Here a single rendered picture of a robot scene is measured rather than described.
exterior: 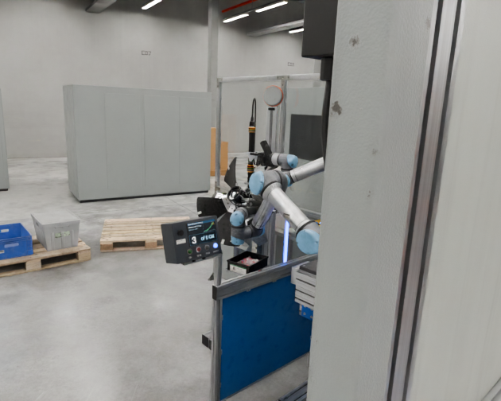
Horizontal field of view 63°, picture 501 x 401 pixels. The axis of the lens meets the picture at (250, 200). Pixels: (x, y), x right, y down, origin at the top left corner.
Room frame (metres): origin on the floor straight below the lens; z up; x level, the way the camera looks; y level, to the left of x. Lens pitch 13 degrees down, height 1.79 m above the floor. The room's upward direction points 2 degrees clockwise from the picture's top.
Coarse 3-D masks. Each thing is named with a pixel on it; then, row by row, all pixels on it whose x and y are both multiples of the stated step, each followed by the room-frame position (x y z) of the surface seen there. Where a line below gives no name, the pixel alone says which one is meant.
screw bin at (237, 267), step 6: (246, 252) 2.51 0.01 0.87; (252, 252) 2.50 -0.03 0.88; (234, 258) 2.40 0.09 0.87; (240, 258) 2.46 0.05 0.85; (252, 258) 2.50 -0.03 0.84; (258, 258) 2.47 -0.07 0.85; (264, 258) 2.40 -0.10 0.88; (228, 264) 2.34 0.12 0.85; (234, 264) 2.32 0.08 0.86; (240, 264) 2.29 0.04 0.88; (252, 264) 2.29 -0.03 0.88; (258, 264) 2.35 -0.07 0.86; (264, 264) 2.41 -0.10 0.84; (234, 270) 2.32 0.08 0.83; (240, 270) 2.30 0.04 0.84; (246, 270) 2.27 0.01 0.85; (252, 270) 2.29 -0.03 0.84
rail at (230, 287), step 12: (276, 264) 2.36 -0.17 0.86; (288, 264) 2.37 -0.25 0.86; (240, 276) 2.16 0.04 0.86; (252, 276) 2.17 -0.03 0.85; (264, 276) 2.24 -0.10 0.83; (276, 276) 2.31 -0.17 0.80; (216, 288) 2.00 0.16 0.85; (228, 288) 2.06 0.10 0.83; (240, 288) 2.11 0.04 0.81; (252, 288) 2.18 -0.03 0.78; (216, 300) 2.00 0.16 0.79
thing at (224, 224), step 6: (222, 216) 2.61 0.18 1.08; (228, 216) 2.61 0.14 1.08; (222, 222) 2.59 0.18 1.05; (228, 222) 2.59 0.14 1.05; (222, 228) 2.56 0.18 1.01; (228, 228) 2.56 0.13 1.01; (222, 234) 2.54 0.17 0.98; (228, 234) 2.54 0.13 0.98; (228, 240) 2.51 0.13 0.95; (234, 246) 2.48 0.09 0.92
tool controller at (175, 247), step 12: (204, 216) 1.99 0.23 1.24; (216, 216) 1.98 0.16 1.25; (168, 228) 1.83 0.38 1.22; (180, 228) 1.82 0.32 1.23; (192, 228) 1.87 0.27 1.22; (204, 228) 1.91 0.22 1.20; (216, 228) 1.96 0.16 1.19; (168, 240) 1.83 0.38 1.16; (180, 240) 1.81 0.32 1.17; (204, 240) 1.89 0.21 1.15; (216, 240) 1.94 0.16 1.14; (168, 252) 1.83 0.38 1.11; (180, 252) 1.79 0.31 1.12; (192, 252) 1.84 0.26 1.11; (204, 252) 1.88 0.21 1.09; (216, 252) 1.92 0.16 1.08
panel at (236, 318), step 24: (264, 288) 2.26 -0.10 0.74; (288, 288) 2.41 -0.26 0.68; (240, 312) 2.14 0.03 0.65; (264, 312) 2.27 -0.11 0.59; (288, 312) 2.42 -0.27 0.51; (240, 336) 2.15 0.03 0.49; (264, 336) 2.28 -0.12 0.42; (288, 336) 2.43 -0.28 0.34; (240, 360) 2.15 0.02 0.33; (264, 360) 2.29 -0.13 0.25; (288, 360) 2.44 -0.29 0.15; (240, 384) 2.16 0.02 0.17
